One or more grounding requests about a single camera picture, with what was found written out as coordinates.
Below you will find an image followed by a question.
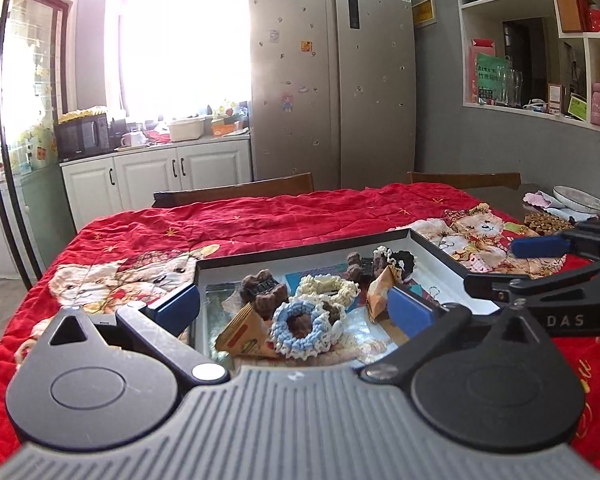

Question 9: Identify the yellow wall sign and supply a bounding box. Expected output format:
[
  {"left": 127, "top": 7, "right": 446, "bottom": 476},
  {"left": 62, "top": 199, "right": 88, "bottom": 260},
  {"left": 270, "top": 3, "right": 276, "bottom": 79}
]
[{"left": 412, "top": 0, "right": 437, "bottom": 28}]

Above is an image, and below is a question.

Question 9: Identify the orange triangular snack packet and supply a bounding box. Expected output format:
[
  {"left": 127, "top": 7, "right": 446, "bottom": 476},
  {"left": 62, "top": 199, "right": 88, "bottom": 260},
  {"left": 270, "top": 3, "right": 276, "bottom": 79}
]
[
  {"left": 215, "top": 302, "right": 281, "bottom": 359},
  {"left": 367, "top": 265, "right": 406, "bottom": 322}
]

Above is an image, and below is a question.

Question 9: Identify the cream crochet scrunchie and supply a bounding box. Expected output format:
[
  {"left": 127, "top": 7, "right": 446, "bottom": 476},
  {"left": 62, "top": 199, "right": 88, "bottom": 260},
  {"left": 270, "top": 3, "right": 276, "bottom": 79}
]
[{"left": 297, "top": 274, "right": 361, "bottom": 309}]

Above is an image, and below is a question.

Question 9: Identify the white plastic basin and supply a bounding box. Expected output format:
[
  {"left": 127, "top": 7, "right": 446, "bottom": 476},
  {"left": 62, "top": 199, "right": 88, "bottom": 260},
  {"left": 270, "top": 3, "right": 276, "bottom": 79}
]
[{"left": 167, "top": 117, "right": 207, "bottom": 142}]

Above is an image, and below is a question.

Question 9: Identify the red printed blanket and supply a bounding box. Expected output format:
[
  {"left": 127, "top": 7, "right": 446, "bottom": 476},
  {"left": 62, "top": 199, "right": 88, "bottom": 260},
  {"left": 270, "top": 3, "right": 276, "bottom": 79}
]
[{"left": 0, "top": 181, "right": 600, "bottom": 471}]

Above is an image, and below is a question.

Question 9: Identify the wooden bead mat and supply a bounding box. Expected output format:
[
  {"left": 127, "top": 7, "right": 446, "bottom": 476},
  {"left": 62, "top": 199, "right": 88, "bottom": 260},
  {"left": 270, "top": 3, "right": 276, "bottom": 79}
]
[{"left": 524, "top": 212, "right": 576, "bottom": 236}]

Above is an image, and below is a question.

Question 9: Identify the brown cardboard box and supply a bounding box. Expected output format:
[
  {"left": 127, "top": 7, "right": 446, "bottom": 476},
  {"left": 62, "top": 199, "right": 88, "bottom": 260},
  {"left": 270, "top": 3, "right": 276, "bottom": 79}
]
[{"left": 555, "top": 0, "right": 588, "bottom": 36}]

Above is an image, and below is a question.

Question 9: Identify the white kitchen cabinet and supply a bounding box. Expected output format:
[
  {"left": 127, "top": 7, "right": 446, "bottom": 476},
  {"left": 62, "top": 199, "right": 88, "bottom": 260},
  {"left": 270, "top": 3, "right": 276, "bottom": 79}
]
[{"left": 60, "top": 137, "right": 253, "bottom": 216}]

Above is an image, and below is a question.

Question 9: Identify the black shallow cardboard box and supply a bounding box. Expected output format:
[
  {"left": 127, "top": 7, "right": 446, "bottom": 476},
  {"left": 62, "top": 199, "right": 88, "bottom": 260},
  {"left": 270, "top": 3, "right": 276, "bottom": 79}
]
[{"left": 192, "top": 227, "right": 501, "bottom": 376}]

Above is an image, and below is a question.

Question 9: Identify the blue crochet scrunchie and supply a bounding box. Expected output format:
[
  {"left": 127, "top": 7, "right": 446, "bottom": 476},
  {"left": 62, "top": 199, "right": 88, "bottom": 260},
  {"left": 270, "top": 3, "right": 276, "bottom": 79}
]
[{"left": 271, "top": 295, "right": 344, "bottom": 362}]

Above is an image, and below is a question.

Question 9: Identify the silver double-door refrigerator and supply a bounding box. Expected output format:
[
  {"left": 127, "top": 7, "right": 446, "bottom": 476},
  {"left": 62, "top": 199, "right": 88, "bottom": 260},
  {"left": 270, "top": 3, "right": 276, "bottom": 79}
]
[{"left": 247, "top": 0, "right": 416, "bottom": 193}]

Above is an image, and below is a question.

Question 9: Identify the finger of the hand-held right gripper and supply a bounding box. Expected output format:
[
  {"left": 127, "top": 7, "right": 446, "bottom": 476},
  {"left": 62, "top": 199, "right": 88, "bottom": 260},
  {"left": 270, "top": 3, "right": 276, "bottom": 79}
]
[
  {"left": 464, "top": 259, "right": 600, "bottom": 311},
  {"left": 510, "top": 220, "right": 600, "bottom": 273}
]

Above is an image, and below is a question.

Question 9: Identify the green poster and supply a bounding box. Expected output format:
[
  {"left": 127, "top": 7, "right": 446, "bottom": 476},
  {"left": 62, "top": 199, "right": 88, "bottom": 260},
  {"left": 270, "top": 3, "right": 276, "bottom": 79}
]
[{"left": 475, "top": 52, "right": 508, "bottom": 103}]

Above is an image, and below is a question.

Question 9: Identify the black white-lace scrunchie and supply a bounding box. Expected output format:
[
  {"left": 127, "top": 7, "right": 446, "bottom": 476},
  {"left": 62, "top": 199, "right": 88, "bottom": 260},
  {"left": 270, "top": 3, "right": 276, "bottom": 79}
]
[{"left": 374, "top": 246, "right": 417, "bottom": 281}]

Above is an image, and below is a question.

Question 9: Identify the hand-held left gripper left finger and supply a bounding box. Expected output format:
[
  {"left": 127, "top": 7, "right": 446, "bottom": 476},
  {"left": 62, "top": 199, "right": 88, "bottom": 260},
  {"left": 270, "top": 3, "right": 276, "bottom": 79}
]
[{"left": 49, "top": 282, "right": 230, "bottom": 386}]

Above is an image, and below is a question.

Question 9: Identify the white bowl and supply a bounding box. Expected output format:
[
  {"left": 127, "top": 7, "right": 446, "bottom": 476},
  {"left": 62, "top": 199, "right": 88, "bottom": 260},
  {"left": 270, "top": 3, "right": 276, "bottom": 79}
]
[{"left": 552, "top": 186, "right": 600, "bottom": 213}]

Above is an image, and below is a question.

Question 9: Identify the black microwave oven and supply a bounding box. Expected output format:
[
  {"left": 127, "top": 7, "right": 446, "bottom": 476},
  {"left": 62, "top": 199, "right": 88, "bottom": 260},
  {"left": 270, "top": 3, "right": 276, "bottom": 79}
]
[{"left": 55, "top": 114, "right": 112, "bottom": 161}]

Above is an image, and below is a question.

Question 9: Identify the white kitchen counter unit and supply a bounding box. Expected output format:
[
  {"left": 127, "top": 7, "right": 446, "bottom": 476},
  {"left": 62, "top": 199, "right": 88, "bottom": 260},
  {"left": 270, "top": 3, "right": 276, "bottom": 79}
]
[{"left": 0, "top": 180, "right": 46, "bottom": 281}]

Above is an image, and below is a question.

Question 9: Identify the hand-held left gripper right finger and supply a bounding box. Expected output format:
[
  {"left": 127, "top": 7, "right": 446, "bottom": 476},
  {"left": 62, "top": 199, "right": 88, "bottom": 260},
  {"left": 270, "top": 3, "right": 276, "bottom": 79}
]
[{"left": 357, "top": 285, "right": 553, "bottom": 383}]

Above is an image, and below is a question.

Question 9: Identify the printed colourful sheet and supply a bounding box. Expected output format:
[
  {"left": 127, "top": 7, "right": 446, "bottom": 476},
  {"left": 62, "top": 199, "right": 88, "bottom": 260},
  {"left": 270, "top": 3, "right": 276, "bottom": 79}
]
[{"left": 205, "top": 270, "right": 461, "bottom": 366}]

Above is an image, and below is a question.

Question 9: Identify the black-framed sliding glass door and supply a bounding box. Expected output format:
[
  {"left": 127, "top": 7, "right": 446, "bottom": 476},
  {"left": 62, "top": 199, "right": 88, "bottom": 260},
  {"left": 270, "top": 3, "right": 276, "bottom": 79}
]
[{"left": 0, "top": 0, "right": 76, "bottom": 291}]

